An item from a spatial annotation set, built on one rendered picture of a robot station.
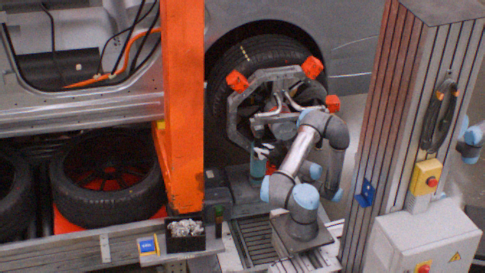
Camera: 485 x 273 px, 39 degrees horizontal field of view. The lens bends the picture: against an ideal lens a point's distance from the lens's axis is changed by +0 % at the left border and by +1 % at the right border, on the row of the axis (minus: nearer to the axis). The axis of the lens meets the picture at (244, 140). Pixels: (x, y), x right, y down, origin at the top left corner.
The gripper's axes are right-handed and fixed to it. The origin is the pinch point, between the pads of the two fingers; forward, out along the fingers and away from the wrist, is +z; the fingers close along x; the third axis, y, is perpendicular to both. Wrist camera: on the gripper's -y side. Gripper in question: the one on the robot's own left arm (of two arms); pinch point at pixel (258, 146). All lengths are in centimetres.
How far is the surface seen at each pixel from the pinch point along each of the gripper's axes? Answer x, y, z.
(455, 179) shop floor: 133, 82, -84
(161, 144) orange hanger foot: -11, 15, 53
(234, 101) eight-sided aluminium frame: 8.7, -15.2, 19.8
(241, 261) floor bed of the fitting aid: -11, 77, 0
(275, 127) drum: 12.9, -5.0, -3.0
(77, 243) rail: -68, 50, 68
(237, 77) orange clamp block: 10.0, -29.6, 19.0
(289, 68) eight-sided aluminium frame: 33.5, -28.5, 1.2
